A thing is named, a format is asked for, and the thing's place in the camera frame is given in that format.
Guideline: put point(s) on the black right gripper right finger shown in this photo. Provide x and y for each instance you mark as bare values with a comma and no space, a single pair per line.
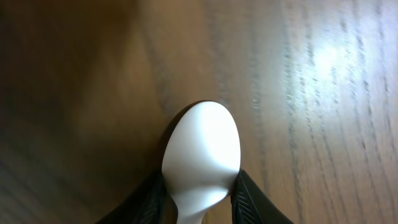
250,205

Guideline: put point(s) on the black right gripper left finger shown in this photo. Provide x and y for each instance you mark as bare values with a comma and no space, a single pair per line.
144,206

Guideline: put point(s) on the white plastic spoon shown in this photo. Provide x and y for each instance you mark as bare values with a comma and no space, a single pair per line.
202,160

